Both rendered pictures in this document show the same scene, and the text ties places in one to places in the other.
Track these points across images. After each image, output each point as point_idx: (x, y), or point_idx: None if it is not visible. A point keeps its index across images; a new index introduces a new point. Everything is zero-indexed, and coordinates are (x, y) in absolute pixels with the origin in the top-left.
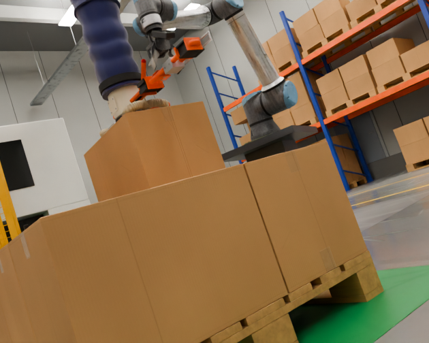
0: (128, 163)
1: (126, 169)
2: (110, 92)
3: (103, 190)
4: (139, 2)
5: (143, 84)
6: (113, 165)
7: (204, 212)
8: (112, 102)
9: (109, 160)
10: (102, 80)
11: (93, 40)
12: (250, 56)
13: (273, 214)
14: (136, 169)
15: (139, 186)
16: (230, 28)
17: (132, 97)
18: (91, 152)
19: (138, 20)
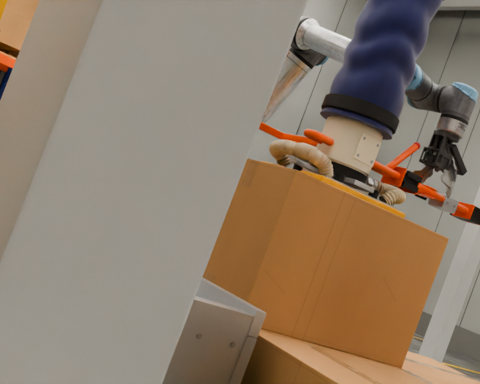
0: (399, 289)
1: (389, 292)
2: (376, 130)
3: (298, 267)
4: (474, 107)
5: (414, 180)
6: (365, 262)
7: None
8: (371, 145)
9: (364, 250)
10: (390, 109)
11: (418, 47)
12: (268, 113)
13: None
14: (408, 308)
15: (395, 329)
16: (292, 69)
17: (379, 164)
18: (328, 193)
19: (424, 81)
